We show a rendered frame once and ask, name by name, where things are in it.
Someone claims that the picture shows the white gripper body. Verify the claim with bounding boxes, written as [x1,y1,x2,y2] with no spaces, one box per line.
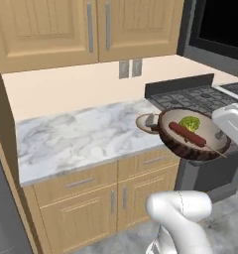
[211,102,238,152]

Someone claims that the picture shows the green broccoli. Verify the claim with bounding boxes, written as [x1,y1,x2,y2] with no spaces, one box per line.
[178,115,201,134]

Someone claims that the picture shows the red hot dog on stick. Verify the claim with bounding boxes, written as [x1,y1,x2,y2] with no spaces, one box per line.
[168,121,229,159]

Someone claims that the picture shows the brown bowl with beige inside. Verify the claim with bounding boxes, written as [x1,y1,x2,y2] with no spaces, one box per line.
[157,107,232,162]

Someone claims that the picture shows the grey microwave with black inside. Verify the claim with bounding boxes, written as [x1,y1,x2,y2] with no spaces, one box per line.
[176,0,238,79]

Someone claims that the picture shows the wooden base cupboard door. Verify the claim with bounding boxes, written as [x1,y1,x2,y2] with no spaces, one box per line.
[39,185,119,254]
[116,164,180,233]

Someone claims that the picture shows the grey stove with black grates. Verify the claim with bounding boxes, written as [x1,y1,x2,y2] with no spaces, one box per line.
[144,72,238,204]

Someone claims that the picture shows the grey item on plate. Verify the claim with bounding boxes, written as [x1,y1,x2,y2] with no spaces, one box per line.
[144,113,161,132]

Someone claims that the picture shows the small beige plate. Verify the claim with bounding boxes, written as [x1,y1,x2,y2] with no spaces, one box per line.
[135,112,162,135]

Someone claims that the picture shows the wooden drawer front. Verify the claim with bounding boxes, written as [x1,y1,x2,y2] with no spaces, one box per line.
[33,161,119,208]
[117,148,181,183]

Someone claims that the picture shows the tall wooden side panel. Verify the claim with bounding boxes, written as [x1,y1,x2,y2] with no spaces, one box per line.
[0,66,40,254]

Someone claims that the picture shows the grey appliance front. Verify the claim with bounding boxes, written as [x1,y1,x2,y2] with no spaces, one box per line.
[0,140,34,254]

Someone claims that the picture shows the grey drawer handle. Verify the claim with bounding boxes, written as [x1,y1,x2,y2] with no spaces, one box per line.
[65,177,97,190]
[143,155,168,166]

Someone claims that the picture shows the grey wall socket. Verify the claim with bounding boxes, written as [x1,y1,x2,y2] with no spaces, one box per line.
[118,60,130,80]
[131,58,144,78]

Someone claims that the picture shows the grey base cupboard handle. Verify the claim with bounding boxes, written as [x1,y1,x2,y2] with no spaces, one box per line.
[109,190,117,214]
[121,186,128,210]

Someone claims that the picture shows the wooden wall cupboard door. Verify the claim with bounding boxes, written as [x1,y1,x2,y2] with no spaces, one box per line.
[96,0,185,64]
[0,0,99,74]

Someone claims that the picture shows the grey wall cupboard handle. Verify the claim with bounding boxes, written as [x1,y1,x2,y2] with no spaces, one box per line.
[104,1,112,52]
[86,2,94,55]

